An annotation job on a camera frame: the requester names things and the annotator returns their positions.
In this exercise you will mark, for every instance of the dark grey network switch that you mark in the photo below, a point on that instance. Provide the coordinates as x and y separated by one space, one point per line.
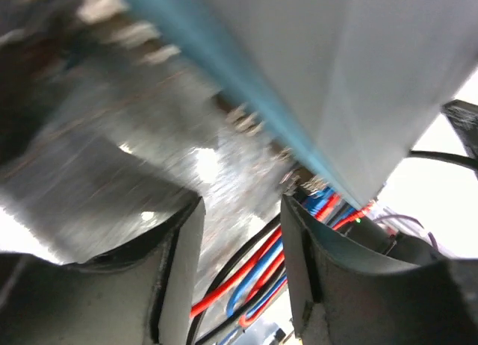
348 85

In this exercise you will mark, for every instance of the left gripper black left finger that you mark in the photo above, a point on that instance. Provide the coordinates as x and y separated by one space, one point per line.
138 293

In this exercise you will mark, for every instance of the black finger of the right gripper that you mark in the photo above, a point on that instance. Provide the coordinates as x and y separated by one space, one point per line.
463 118

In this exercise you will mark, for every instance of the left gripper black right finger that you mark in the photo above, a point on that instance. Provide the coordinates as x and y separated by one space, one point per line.
344 293

